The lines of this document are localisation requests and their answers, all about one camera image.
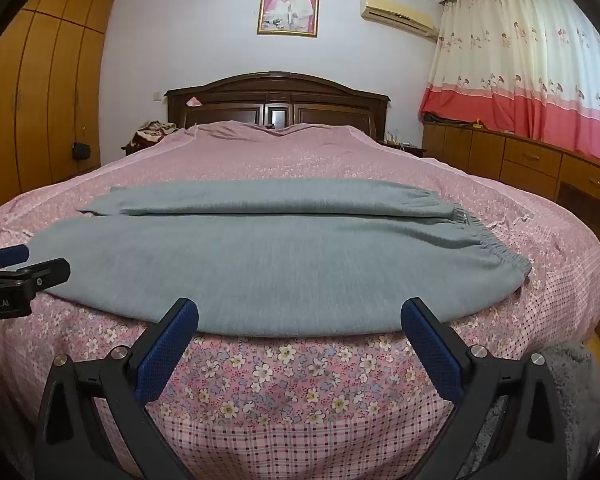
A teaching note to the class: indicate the dark wooden nightstand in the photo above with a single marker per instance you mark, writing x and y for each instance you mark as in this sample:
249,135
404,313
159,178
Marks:
405,151

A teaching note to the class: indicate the grey pants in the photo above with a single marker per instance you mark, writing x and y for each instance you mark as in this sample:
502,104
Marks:
280,270

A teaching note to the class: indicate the small pink cloth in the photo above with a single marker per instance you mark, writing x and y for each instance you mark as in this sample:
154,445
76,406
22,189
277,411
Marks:
194,101

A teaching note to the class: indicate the wooden wardrobe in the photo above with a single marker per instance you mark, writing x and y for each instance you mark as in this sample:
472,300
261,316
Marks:
40,110

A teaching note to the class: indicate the cream and red floral curtain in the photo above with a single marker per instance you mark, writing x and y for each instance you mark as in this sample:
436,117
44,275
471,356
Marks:
520,60

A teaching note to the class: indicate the grey fluffy rug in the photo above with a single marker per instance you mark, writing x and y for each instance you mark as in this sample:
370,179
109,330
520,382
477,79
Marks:
575,385

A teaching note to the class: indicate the dark wooden headboard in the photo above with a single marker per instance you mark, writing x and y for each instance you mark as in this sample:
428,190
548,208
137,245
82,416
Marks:
280,92

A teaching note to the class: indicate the wooden drawer cabinet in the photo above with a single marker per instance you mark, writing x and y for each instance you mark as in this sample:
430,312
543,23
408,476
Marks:
530,160

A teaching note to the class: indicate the wall air conditioner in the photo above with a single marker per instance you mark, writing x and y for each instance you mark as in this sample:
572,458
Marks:
397,15

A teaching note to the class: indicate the small black bag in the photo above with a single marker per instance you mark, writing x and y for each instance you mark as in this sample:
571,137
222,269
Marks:
81,151

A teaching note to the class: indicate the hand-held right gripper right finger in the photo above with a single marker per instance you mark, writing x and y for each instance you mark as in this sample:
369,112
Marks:
432,350

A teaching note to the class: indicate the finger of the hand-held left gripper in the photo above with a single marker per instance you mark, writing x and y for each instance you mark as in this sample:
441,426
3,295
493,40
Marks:
45,274
10,256

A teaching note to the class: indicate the pile of clothes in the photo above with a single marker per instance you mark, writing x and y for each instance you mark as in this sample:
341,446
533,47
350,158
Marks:
150,132

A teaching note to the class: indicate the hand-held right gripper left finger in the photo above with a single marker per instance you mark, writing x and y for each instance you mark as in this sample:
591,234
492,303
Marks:
167,350

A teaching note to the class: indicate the pink floral bed sheet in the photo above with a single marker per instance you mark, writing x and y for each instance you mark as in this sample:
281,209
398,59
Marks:
300,160

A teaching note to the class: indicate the framed wall photo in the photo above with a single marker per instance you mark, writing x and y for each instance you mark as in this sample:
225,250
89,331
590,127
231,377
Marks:
289,9

